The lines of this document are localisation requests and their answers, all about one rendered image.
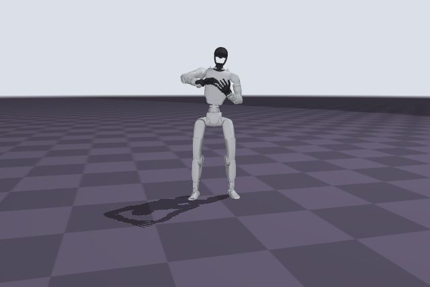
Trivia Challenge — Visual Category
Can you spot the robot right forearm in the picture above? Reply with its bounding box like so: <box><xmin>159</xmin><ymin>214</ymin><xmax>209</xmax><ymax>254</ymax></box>
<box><xmin>181</xmin><ymin>74</ymin><xmax>202</xmax><ymax>88</ymax></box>

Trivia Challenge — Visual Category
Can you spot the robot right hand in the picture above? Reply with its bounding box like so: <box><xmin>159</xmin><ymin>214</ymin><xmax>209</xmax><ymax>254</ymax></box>
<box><xmin>195</xmin><ymin>77</ymin><xmax>220</xmax><ymax>87</ymax></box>

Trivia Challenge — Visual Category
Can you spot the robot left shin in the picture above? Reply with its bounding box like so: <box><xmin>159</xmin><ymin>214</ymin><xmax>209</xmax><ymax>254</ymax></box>
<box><xmin>225</xmin><ymin>160</ymin><xmax>236</xmax><ymax>192</ymax></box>

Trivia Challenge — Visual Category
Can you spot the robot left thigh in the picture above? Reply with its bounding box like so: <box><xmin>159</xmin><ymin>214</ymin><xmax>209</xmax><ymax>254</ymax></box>
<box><xmin>222</xmin><ymin>117</ymin><xmax>236</xmax><ymax>165</ymax></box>

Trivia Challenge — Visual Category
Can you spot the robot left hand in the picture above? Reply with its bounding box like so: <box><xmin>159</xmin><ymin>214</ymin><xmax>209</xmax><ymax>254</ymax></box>
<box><xmin>216</xmin><ymin>79</ymin><xmax>232</xmax><ymax>96</ymax></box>

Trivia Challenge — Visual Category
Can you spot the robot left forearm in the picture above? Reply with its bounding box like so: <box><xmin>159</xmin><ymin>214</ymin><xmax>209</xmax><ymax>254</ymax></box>
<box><xmin>227</xmin><ymin>92</ymin><xmax>243</xmax><ymax>103</ymax></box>

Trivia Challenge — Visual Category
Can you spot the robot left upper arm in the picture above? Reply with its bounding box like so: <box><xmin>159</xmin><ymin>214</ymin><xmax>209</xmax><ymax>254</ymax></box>
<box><xmin>230</xmin><ymin>73</ymin><xmax>242</xmax><ymax>104</ymax></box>

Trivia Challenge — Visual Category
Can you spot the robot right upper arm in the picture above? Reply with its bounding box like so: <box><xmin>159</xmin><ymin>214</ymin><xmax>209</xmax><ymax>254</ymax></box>
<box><xmin>181</xmin><ymin>67</ymin><xmax>207</xmax><ymax>83</ymax></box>

